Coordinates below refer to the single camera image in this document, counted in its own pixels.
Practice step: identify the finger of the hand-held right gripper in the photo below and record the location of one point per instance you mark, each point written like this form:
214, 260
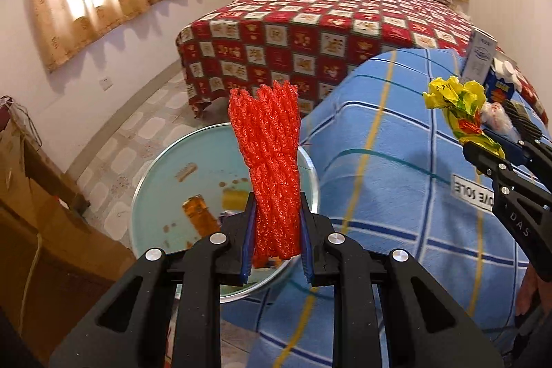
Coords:
526, 152
485, 159

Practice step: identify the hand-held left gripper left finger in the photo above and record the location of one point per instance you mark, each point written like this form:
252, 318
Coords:
247, 251

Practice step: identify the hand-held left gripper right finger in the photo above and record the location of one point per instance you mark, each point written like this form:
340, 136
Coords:
306, 256

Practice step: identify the yellow sponge block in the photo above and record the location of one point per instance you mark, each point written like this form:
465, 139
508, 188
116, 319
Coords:
235, 200

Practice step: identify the orange snack wrapper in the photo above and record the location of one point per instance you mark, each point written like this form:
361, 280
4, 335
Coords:
200, 217

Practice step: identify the yellow wrapper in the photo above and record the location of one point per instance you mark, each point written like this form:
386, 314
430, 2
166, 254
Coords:
461, 105

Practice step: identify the red foam net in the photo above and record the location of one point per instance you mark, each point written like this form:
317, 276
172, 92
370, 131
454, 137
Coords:
269, 156

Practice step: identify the teal round trash bin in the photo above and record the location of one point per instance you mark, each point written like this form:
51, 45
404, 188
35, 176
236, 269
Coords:
172, 178

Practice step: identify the person's right hand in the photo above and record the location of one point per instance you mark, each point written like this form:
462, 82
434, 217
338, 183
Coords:
528, 290

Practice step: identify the black foam net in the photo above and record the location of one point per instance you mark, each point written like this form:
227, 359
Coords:
524, 122

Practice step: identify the pinkish crumpled plastic bag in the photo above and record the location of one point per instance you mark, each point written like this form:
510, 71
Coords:
496, 118

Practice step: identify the blue milk carton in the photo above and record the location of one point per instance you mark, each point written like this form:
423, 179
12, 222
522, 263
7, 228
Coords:
502, 85

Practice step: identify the blue checked blanket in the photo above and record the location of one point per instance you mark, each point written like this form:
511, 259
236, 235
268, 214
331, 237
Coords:
388, 178

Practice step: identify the white paper box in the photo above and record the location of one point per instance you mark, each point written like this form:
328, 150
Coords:
478, 55

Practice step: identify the brown cardboard box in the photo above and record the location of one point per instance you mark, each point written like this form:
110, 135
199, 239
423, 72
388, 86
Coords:
47, 230

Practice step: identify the bed with red patterned bedspread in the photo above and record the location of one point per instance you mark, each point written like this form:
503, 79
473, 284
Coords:
323, 31

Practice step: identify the white wall socket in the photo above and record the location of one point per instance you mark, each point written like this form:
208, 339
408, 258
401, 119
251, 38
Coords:
105, 82

